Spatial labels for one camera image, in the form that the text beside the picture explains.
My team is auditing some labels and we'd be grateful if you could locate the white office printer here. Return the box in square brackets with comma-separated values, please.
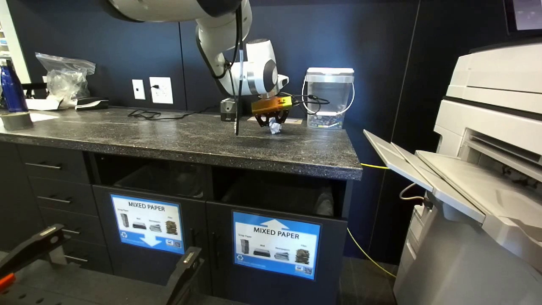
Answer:
[362, 40, 542, 305]

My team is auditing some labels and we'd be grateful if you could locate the mixed paper sign arrow down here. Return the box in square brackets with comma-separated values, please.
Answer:
[108, 191, 186, 255]

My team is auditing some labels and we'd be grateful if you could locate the clear plastic bag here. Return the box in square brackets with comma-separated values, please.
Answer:
[33, 50, 98, 106]

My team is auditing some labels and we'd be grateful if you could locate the white paper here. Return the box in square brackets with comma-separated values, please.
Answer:
[265, 116, 284, 137]

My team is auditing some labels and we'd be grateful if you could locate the yellow cable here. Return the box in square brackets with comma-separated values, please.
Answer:
[343, 159, 399, 281]

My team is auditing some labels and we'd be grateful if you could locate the white wall switch plate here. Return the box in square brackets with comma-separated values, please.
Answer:
[130, 77, 147, 101]

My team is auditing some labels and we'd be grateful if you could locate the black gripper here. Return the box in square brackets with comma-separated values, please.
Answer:
[253, 108, 287, 128]

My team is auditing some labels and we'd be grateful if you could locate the black clamp bar orange tip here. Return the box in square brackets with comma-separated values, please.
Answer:
[0, 223, 64, 292]

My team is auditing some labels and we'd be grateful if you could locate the black cabinet drawer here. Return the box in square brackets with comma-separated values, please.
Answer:
[47, 208, 106, 242]
[60, 238, 111, 272]
[15, 142, 89, 182]
[32, 176, 98, 213]

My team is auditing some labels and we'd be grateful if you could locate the mixed paper sign arrow up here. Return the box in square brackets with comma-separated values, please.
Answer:
[231, 209, 321, 281]

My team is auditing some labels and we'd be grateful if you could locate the white wall outlet plate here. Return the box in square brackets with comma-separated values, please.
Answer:
[147, 74, 175, 106]

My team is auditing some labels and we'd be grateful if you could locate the blue bottle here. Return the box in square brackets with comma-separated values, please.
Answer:
[0, 54, 26, 113]

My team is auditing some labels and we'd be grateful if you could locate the black power cord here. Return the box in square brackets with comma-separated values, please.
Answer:
[125, 104, 218, 121]

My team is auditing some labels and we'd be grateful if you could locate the clear plastic bucket with lid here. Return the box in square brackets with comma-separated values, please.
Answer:
[299, 65, 357, 132]

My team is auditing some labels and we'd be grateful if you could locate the dark monitor screen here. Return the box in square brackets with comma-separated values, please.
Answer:
[504, 0, 542, 32]

